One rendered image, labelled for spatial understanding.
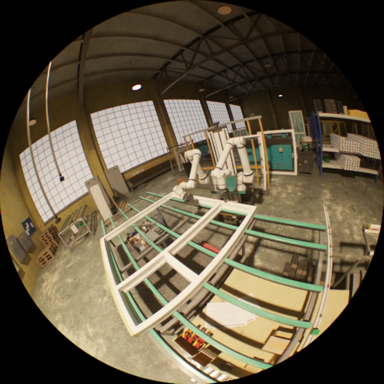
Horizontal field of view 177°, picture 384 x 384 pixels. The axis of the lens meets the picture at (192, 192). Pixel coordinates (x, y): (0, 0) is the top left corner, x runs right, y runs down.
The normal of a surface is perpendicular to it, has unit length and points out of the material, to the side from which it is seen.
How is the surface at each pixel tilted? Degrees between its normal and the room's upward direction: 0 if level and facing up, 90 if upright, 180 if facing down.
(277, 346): 0
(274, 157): 90
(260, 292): 0
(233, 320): 0
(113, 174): 90
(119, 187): 90
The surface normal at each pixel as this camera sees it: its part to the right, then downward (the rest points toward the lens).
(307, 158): -0.66, 0.48
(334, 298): -0.29, -0.87
